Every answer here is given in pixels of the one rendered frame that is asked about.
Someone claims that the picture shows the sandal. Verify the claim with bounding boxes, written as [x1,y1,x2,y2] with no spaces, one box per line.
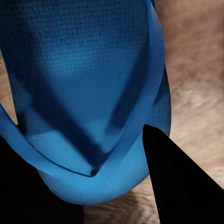
[0,0,172,206]

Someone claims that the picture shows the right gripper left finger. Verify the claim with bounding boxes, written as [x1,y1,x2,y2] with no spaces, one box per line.
[0,125,24,181]

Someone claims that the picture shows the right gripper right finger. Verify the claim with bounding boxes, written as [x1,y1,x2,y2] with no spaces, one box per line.
[142,124,224,224]

